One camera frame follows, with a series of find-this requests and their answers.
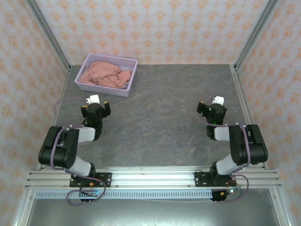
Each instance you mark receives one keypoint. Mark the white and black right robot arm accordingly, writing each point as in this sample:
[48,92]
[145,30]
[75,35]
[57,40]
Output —
[249,146]

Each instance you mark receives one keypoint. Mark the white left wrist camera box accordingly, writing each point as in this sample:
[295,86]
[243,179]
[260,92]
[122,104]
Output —
[94,98]

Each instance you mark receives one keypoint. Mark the grey metal sheet panel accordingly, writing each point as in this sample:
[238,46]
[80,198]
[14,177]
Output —
[152,214]

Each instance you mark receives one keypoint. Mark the pink printed t-shirt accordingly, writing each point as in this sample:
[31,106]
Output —
[101,75]

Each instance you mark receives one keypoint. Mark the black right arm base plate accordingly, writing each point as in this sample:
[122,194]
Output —
[200,179]

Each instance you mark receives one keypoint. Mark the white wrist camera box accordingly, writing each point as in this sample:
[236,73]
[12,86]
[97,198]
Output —
[94,98]
[218,100]

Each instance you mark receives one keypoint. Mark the lilac plastic basket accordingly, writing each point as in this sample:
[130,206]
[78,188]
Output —
[103,90]

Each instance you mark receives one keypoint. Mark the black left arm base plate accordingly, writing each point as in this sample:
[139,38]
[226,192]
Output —
[107,176]

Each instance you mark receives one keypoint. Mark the aluminium frame post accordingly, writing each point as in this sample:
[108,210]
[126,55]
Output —
[50,35]
[254,35]

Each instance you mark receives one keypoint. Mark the small circuit board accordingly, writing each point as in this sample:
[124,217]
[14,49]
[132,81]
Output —
[91,193]
[229,191]

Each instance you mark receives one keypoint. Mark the short aluminium frame strut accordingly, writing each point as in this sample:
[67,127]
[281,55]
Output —
[24,207]
[279,209]

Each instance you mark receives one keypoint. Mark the aluminium table side rail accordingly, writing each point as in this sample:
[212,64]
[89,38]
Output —
[244,99]
[61,95]

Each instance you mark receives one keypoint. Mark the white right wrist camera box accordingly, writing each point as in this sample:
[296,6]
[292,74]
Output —
[218,100]

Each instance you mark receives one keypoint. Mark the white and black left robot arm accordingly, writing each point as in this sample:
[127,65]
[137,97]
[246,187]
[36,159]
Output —
[58,150]

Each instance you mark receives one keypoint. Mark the aluminium mounting rail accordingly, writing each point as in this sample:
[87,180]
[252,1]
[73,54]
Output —
[152,180]

